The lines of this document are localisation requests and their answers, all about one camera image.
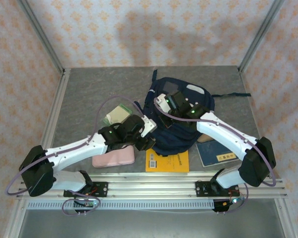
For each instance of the navy blue backpack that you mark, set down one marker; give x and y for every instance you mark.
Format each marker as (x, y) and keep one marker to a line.
(178, 138)

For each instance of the green white notepad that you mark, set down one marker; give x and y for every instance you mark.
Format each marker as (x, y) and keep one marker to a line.
(118, 114)

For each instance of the pink pencil case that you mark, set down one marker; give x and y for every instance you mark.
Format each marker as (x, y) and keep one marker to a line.
(114, 160)

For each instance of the navy book with yellow label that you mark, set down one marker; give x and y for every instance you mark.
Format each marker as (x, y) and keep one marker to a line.
(213, 153)

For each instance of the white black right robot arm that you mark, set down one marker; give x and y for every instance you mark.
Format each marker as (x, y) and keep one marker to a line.
(221, 134)

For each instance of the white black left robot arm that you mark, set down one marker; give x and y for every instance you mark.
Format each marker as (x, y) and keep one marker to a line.
(74, 151)

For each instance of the small circuit board green light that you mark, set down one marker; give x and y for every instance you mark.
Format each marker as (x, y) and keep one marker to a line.
(90, 204)
(224, 203)

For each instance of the grey sheet metal panel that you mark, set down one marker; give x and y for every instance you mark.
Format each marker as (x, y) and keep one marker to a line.
(151, 223)

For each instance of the aluminium table edge rail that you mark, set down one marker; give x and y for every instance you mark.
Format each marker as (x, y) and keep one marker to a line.
(151, 174)

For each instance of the wide aluminium base rail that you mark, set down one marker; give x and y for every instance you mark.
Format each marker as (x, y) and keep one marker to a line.
(151, 189)

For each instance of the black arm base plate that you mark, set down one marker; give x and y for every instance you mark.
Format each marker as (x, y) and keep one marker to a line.
(201, 189)
(103, 189)

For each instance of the aluminium side rail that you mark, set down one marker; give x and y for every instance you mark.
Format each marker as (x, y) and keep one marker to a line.
(52, 124)

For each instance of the aluminium frame post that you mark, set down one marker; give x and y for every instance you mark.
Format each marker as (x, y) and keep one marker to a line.
(43, 37)
(260, 37)

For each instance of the aluminium lower frame strut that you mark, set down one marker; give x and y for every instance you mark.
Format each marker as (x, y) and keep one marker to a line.
(17, 218)
(286, 218)

